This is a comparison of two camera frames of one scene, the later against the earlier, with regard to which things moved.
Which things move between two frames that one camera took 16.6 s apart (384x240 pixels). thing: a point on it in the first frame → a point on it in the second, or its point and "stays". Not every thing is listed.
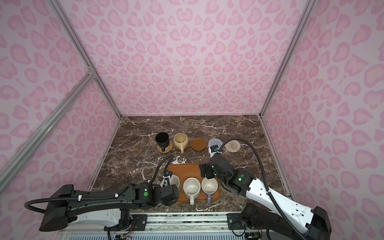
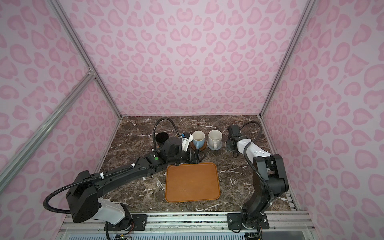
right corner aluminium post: [310, 4] stays
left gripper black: [172, 203] → [197, 160]
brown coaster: [198, 144] stays
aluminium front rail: [178, 222] stays
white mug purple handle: [209, 186] → [214, 137]
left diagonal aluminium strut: [47, 127] stays
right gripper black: [208, 167] → [228, 141]
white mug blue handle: [174, 180] → [198, 139]
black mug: [162, 139] stays
